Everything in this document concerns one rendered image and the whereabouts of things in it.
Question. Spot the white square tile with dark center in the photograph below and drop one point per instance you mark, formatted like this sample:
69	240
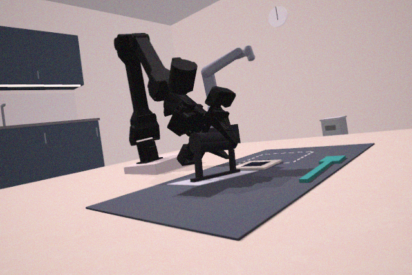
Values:
258	164

